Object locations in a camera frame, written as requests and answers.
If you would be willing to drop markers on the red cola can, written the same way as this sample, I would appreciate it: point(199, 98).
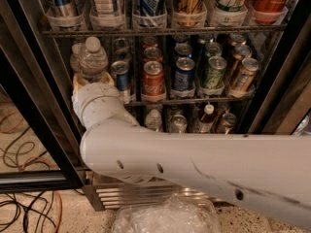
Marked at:
point(153, 83)
point(152, 54)

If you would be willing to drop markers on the clear water bottle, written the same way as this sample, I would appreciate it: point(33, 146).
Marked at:
point(93, 60)
point(74, 58)

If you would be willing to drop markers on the open glass fridge door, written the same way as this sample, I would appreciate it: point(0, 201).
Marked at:
point(39, 141)

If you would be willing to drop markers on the front blue silver can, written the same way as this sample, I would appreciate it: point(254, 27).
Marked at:
point(120, 73)

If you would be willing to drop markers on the middle wire shelf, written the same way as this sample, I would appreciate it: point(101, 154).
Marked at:
point(188, 101)

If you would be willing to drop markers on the green soda can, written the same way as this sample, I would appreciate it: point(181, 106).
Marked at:
point(211, 76)
point(213, 49)

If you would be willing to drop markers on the top white label bottle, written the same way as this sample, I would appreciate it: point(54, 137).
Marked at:
point(105, 0)

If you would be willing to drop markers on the front gold can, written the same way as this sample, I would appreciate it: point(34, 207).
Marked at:
point(243, 77)

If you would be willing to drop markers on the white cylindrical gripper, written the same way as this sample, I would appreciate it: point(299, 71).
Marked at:
point(93, 93)

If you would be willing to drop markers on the right glass fridge door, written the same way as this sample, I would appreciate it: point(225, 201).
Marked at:
point(285, 88)

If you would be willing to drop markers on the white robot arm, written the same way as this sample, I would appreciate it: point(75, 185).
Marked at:
point(268, 174)

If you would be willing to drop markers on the top wire shelf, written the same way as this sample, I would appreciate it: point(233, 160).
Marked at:
point(164, 31)

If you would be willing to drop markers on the wire shelf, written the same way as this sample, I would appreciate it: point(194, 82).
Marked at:
point(164, 31)
point(188, 101)

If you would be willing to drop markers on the bottom juice bottle white cap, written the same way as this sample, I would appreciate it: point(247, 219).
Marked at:
point(203, 118)

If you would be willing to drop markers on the bottom gold can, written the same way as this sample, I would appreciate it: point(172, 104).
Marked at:
point(225, 123)

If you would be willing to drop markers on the clear plastic bag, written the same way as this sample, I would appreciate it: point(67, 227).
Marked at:
point(176, 214)

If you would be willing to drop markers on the dark blue can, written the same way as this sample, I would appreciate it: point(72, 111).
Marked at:
point(183, 50)
point(182, 77)

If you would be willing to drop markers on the front red cola can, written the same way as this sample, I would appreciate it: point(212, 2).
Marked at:
point(153, 83)

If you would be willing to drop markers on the bottom silver can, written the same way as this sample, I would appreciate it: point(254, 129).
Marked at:
point(178, 124)

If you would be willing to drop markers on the stainless steel fridge cabinet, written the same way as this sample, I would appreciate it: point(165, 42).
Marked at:
point(20, 30)

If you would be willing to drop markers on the front dark blue can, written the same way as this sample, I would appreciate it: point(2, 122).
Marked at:
point(182, 77)

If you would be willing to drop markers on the front green soda can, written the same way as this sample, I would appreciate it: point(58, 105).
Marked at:
point(211, 76)

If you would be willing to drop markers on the bottom small water bottle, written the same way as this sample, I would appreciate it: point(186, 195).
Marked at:
point(153, 120)

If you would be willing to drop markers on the top gold tall can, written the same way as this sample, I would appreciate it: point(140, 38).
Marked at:
point(188, 11)

